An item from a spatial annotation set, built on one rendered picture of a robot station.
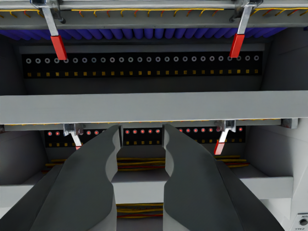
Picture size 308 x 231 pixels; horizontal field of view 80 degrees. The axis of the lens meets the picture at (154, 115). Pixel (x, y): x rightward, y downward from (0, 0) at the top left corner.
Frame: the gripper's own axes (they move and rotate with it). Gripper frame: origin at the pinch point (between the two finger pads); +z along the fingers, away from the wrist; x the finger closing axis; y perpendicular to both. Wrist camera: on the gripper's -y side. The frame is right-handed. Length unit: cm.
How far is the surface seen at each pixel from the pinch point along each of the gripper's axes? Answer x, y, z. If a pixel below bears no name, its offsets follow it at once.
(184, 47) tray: 8.7, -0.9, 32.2
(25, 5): -16.7, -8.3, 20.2
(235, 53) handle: 14.1, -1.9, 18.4
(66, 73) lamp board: -17.6, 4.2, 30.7
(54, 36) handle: -12.5, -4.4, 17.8
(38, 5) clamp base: -13.4, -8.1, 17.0
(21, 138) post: -30.4, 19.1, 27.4
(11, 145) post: -30.4, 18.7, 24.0
